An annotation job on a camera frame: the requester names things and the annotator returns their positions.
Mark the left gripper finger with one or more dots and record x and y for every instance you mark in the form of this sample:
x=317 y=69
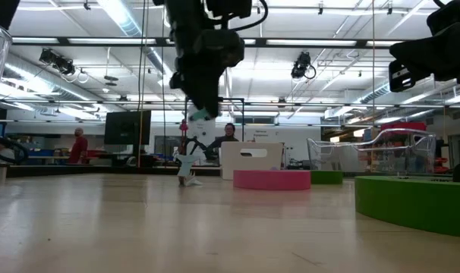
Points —
x=213 y=100
x=199 y=98

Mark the red pole-mounted object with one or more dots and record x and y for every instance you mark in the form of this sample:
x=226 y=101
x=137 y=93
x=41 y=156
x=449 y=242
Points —
x=183 y=127

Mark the pale blue staple remover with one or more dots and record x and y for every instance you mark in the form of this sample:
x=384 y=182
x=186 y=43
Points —
x=186 y=167

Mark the small white post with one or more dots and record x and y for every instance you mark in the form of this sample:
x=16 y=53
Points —
x=2 y=172

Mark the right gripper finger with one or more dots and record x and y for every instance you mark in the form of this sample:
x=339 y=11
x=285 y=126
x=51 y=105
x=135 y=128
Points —
x=431 y=53
x=401 y=77

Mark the person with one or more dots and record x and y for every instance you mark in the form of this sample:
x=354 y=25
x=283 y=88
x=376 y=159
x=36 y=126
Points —
x=79 y=148
x=4 y=151
x=228 y=138

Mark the small green tape roll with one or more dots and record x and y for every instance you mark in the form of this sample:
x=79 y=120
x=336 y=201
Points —
x=326 y=177

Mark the white plastic bin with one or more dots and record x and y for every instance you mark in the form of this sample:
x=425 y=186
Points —
x=230 y=163

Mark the red box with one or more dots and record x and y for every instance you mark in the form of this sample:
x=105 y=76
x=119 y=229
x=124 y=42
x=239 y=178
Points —
x=402 y=126

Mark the black monitor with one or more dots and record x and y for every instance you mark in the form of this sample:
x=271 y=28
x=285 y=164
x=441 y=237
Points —
x=127 y=127

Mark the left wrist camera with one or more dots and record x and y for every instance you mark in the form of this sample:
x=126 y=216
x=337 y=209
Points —
x=228 y=8

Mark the large green tape roll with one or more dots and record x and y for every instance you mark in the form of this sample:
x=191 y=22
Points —
x=416 y=204

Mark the black rig bar with lights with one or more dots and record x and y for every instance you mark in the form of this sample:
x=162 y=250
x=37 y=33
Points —
x=63 y=41

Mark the silver ventilation duct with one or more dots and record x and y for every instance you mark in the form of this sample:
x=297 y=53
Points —
x=127 y=22

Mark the black metal table frame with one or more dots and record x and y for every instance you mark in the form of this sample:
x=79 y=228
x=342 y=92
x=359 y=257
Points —
x=44 y=171

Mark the pink tape roll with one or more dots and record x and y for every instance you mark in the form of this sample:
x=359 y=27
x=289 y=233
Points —
x=271 y=180

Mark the black ceiling-mounted camera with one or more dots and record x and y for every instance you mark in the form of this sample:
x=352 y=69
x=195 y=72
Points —
x=301 y=64
x=57 y=60

